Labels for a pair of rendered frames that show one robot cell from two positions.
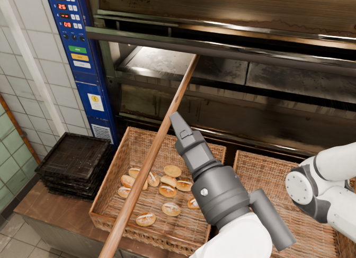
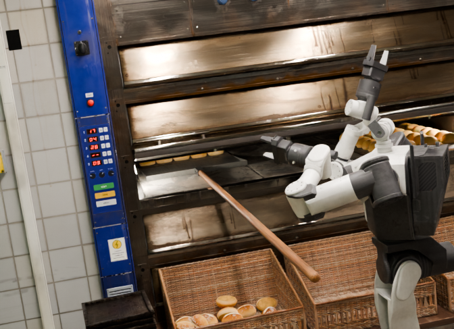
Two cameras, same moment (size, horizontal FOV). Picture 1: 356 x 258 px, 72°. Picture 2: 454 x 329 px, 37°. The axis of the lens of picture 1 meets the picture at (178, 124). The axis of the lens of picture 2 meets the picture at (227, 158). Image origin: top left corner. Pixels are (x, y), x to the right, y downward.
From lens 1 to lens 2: 230 cm
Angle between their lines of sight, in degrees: 40
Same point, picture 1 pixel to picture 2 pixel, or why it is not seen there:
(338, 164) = (342, 144)
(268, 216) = not seen: hidden behind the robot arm
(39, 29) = (55, 180)
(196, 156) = (284, 142)
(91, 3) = (120, 139)
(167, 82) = (197, 194)
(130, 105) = (158, 239)
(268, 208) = not seen: hidden behind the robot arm
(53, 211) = not seen: outside the picture
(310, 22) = (292, 110)
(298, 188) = (334, 169)
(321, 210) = (348, 170)
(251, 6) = (252, 109)
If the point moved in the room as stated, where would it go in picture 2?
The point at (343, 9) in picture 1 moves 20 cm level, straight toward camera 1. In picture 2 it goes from (307, 98) to (309, 103)
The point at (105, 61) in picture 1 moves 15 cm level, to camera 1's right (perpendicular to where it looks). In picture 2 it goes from (130, 193) to (159, 186)
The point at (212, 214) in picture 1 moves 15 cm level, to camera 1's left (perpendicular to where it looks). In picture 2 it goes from (303, 153) to (269, 161)
